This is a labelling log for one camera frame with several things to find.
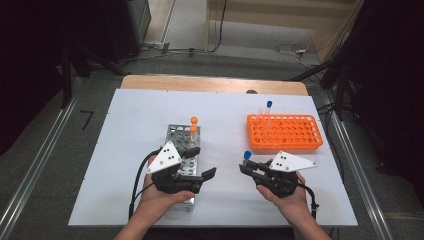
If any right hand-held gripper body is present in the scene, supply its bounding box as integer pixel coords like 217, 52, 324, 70
251, 150, 319, 198

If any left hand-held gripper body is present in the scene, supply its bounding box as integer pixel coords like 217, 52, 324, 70
146, 140, 205, 195

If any silver metal tube rack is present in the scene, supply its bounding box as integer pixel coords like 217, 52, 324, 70
153, 124, 201, 212

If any orange plastic tube rack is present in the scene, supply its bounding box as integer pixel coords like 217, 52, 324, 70
246, 113, 324, 153

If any person's right hand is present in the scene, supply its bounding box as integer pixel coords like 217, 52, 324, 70
255, 172, 312, 222

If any person's left hand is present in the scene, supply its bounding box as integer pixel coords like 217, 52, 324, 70
134, 154, 196, 228

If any white table board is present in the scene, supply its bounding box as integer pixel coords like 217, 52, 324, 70
68, 88, 358, 228

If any wooden table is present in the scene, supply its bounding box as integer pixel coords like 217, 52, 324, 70
120, 74, 309, 97

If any black metal stand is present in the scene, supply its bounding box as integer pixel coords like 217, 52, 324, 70
60, 46, 128, 109
289, 59, 354, 122

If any grey power strip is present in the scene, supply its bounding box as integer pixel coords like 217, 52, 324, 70
143, 41, 171, 55

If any black curtain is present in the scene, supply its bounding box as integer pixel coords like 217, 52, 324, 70
343, 0, 424, 201
0, 0, 111, 156

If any dark cabinet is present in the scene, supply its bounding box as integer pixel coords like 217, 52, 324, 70
103, 0, 152, 63

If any light wooden panel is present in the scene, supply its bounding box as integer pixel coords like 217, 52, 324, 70
205, 0, 364, 64

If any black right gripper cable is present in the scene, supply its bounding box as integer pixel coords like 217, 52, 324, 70
296, 181, 320, 221

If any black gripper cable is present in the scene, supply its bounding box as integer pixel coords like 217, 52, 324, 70
128, 148, 163, 221
296, 181, 320, 221

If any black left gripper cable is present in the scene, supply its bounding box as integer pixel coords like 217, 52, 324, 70
128, 148, 163, 221

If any metal floor rail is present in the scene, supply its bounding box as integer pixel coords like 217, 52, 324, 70
0, 78, 84, 240
322, 93, 394, 240

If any white floor cable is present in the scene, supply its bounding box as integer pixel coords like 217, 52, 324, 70
273, 42, 322, 70

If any black hanging cable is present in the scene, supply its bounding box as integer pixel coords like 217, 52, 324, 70
206, 0, 229, 54

